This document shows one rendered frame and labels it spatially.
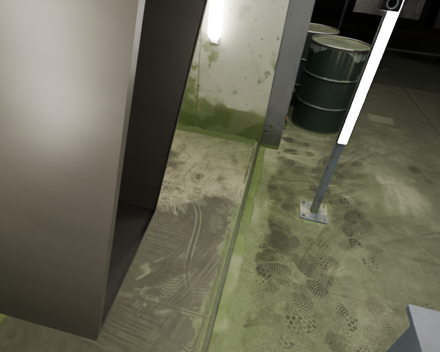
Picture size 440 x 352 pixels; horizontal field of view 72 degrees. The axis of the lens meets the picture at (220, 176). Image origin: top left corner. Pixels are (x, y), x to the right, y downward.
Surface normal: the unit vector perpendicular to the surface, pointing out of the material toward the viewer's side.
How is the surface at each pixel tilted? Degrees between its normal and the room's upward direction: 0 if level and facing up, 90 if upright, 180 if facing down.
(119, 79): 90
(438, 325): 0
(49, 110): 90
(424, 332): 0
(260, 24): 90
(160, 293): 0
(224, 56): 90
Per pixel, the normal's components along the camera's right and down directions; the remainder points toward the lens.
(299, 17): -0.23, 0.56
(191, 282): 0.10, -0.80
